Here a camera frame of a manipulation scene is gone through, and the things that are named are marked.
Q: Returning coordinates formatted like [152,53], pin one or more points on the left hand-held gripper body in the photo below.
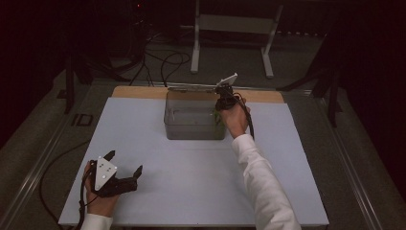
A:
[105,179]

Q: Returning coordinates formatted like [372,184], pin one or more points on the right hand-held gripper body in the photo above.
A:
[226,96]

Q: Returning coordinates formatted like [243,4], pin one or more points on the clear grey plastic container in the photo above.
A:
[191,124]

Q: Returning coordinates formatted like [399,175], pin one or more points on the person's left hand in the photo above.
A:
[103,204]

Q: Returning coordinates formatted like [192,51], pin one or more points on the person's right hand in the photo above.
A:
[235,123]

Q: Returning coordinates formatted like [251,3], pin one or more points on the white table cover sheet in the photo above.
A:
[191,179]

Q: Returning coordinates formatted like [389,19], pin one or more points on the white metal stand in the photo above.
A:
[234,24]

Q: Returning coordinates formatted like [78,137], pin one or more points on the black stand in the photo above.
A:
[332,96]
[69,86]

